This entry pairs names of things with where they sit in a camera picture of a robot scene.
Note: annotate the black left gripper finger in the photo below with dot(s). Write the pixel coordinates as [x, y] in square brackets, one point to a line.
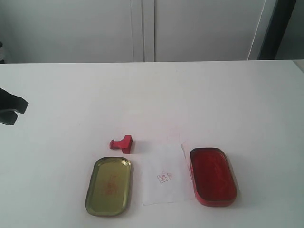
[9, 102]
[8, 117]

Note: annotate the red rubber stamp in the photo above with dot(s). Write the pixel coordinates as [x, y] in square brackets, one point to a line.
[124, 145]

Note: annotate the red ink pad tin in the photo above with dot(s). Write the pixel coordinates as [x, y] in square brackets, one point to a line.
[212, 178]

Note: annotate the gold metal tin lid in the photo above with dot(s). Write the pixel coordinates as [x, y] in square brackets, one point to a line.
[109, 187]

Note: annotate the white paper sheet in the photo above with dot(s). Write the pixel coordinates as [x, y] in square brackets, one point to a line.
[165, 174]

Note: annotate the dark vertical post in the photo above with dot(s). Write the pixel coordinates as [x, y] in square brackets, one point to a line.
[284, 37]

